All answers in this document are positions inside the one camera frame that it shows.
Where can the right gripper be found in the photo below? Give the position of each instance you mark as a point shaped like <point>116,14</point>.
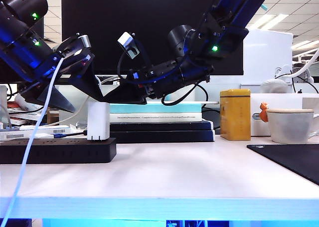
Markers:
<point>159,79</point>

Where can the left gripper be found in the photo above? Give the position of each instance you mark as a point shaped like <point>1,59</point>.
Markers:
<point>72,65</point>

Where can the white charger block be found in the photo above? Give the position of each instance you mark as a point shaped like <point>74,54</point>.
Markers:
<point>98,119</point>

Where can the black power strip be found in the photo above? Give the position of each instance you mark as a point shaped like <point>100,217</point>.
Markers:
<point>62,153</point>

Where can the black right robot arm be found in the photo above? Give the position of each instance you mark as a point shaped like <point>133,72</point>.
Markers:
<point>224,12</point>

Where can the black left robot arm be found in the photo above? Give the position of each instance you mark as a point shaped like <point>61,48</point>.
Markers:
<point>20,37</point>

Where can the shiny metal clip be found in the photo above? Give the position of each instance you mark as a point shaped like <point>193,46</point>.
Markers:
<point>81,126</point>

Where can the teal book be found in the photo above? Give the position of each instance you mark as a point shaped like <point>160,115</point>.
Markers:
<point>154,108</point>

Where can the white box with barcode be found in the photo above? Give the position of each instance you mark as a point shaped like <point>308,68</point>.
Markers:
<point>54,131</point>

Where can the small white flat box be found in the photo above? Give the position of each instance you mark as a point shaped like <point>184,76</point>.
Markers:
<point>43,136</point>

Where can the pile of books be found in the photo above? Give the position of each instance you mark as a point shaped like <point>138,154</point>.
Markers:
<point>17,117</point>

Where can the teal silver monitor stand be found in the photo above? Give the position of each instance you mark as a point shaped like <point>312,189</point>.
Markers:
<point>189,102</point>

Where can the white panel edge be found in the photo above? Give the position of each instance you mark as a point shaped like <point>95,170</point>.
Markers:
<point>2,99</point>

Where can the large black monitor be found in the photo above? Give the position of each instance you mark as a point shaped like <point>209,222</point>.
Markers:
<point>149,12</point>

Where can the yellow tin can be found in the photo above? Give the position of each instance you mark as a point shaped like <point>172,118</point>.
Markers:
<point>235,117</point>

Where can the orange fox figurine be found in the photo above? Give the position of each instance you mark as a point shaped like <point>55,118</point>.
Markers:
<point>263,113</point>

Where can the white rounded object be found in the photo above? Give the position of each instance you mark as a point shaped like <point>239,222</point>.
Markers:
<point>274,86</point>

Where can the white partition board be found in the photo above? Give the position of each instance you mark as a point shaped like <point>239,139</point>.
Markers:
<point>271,57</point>

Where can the white cardboard box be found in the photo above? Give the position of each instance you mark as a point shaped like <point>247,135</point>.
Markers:
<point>281,101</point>

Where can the purple plush toy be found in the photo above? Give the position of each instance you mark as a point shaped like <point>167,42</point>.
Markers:
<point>264,8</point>

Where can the wooden mug lid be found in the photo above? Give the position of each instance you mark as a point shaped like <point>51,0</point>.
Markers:
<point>290,110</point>

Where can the white ceramic mug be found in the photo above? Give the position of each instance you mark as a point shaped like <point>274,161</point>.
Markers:
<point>289,127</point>

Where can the black mouse pad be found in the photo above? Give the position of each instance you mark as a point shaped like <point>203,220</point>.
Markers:
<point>294,159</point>

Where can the white desk fan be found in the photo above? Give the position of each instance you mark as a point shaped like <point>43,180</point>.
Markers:
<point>307,77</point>

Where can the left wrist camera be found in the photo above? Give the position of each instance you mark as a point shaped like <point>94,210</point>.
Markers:
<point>83,40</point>

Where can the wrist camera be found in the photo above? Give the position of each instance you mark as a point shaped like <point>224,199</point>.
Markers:
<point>83,40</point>
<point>125,40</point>

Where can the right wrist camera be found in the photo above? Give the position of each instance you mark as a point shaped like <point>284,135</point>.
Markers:
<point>125,40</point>

